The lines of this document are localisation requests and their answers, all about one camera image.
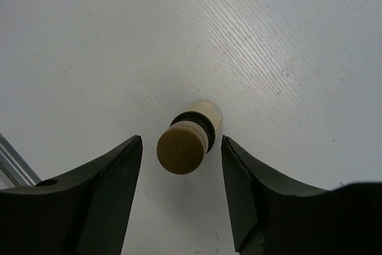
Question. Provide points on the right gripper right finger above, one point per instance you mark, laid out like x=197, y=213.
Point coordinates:
x=271, y=213

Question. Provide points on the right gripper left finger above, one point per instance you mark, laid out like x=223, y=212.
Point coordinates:
x=83, y=211

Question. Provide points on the small yellow bottle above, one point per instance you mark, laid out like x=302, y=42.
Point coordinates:
x=190, y=136

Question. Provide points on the aluminium rail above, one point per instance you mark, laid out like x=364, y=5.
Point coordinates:
x=15, y=167

